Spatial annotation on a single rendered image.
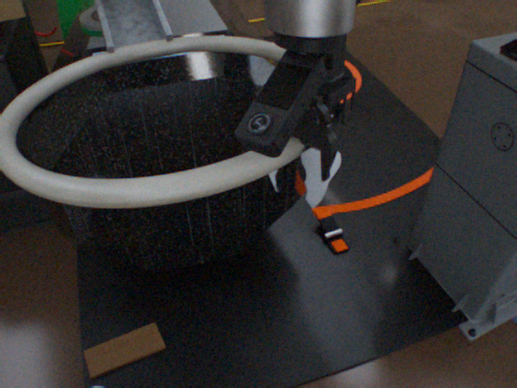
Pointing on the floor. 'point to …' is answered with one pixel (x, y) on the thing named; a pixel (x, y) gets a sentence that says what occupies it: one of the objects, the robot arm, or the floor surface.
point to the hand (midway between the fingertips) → (293, 193)
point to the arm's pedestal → (475, 194)
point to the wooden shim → (124, 350)
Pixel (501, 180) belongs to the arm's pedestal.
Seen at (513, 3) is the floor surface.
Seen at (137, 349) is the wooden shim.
